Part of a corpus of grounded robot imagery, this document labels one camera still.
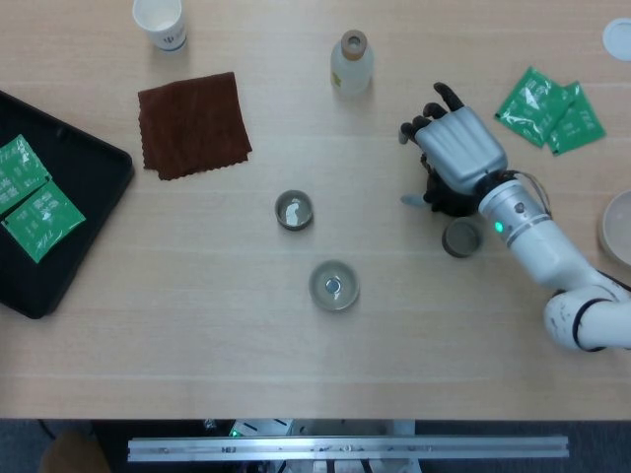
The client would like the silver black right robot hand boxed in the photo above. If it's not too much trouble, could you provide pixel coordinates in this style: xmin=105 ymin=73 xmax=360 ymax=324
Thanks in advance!
xmin=397 ymin=81 xmax=510 ymax=208

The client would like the black cast iron teapot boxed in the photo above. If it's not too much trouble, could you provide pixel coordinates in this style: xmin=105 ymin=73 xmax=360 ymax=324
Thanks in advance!
xmin=417 ymin=152 xmax=482 ymax=218

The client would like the green tea packet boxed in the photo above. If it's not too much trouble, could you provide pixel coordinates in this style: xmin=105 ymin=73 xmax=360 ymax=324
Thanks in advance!
xmin=546 ymin=81 xmax=606 ymax=158
xmin=494 ymin=66 xmax=576 ymax=149
xmin=1 ymin=179 xmax=88 ymax=264
xmin=0 ymin=133 xmax=53 ymax=216

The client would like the dark cylindrical ceramic teacup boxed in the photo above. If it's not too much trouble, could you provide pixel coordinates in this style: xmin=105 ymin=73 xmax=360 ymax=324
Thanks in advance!
xmin=441 ymin=216 xmax=487 ymax=258
xmin=274 ymin=189 xmax=316 ymax=233

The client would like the frosted glass bottle wooden cap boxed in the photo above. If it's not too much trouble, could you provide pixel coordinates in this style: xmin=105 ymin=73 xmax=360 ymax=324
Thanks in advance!
xmin=330 ymin=30 xmax=376 ymax=97

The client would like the large white ceramic bowl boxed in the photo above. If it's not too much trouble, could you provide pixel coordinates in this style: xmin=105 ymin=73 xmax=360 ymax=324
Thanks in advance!
xmin=598 ymin=190 xmax=631 ymax=268

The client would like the white round lid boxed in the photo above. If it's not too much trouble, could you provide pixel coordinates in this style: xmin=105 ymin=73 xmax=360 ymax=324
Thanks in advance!
xmin=601 ymin=17 xmax=631 ymax=62

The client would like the grey-green shallow ceramic bowl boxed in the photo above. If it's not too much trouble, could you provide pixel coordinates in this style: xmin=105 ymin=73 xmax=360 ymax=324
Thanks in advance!
xmin=308 ymin=260 xmax=361 ymax=312

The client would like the brown microfibre cloth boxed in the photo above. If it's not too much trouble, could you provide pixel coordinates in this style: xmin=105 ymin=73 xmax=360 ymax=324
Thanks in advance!
xmin=137 ymin=71 xmax=253 ymax=182

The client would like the white paper cup blue logo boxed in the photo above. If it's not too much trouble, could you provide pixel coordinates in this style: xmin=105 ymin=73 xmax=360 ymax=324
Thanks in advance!
xmin=131 ymin=0 xmax=189 ymax=53

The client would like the black plastic tray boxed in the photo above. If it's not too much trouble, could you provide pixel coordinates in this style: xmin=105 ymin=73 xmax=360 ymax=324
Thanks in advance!
xmin=0 ymin=90 xmax=135 ymax=320

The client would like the brown round stool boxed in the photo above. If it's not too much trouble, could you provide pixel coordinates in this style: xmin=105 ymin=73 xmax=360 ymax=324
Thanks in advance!
xmin=38 ymin=431 xmax=112 ymax=473

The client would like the aluminium profile rail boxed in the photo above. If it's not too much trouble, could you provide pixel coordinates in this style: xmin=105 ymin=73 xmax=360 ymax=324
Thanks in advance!
xmin=127 ymin=435 xmax=570 ymax=463

